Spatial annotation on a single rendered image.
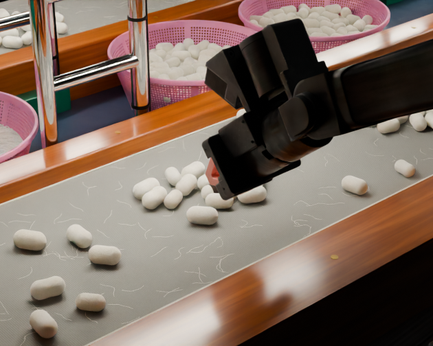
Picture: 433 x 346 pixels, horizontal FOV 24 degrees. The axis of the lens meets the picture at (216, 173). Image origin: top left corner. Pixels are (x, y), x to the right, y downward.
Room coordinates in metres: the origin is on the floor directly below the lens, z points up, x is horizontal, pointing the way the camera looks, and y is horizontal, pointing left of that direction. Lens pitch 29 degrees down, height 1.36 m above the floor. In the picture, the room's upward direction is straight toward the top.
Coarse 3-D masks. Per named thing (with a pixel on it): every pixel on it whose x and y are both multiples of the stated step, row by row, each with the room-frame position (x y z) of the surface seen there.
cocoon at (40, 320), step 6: (36, 312) 0.81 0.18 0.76; (42, 312) 0.81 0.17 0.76; (30, 318) 0.81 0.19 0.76; (36, 318) 0.80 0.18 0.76; (42, 318) 0.80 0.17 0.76; (48, 318) 0.80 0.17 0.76; (30, 324) 0.81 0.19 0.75; (36, 324) 0.80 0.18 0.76; (42, 324) 0.79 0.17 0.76; (48, 324) 0.79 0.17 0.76; (54, 324) 0.80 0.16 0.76; (36, 330) 0.80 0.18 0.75; (42, 330) 0.79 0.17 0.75; (48, 330) 0.79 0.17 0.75; (54, 330) 0.79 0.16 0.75; (42, 336) 0.79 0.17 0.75; (48, 336) 0.79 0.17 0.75
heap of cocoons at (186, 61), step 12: (156, 48) 1.58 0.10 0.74; (168, 48) 1.59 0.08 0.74; (180, 48) 1.58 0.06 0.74; (192, 48) 1.57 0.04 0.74; (204, 48) 1.58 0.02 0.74; (216, 48) 1.57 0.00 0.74; (156, 60) 1.52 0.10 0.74; (168, 60) 1.52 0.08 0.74; (180, 60) 1.55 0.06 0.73; (192, 60) 1.52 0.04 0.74; (204, 60) 1.52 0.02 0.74; (156, 72) 1.46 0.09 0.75; (168, 72) 1.48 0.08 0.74; (180, 72) 1.47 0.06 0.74; (192, 72) 1.49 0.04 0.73; (204, 72) 1.47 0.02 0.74
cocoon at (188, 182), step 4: (184, 176) 1.09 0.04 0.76; (188, 176) 1.09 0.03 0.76; (192, 176) 1.09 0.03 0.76; (180, 180) 1.09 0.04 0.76; (184, 180) 1.08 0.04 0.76; (188, 180) 1.09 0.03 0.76; (192, 180) 1.09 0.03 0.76; (196, 180) 1.09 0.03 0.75; (176, 184) 1.08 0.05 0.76; (180, 184) 1.08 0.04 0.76; (184, 184) 1.08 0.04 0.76; (188, 184) 1.08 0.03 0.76; (192, 184) 1.09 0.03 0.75; (196, 184) 1.09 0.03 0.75; (176, 188) 1.08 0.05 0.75; (180, 188) 1.07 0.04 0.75; (184, 188) 1.07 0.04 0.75; (188, 188) 1.07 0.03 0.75; (192, 188) 1.08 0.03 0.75; (184, 192) 1.07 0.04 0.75; (188, 192) 1.07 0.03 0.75
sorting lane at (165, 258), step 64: (64, 192) 1.09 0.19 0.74; (128, 192) 1.09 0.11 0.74; (192, 192) 1.09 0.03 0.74; (320, 192) 1.09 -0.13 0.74; (384, 192) 1.09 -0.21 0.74; (0, 256) 0.94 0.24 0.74; (64, 256) 0.94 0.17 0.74; (128, 256) 0.94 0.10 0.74; (192, 256) 0.94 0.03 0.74; (256, 256) 0.94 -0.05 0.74; (0, 320) 0.83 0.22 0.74; (64, 320) 0.83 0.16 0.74; (128, 320) 0.83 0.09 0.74
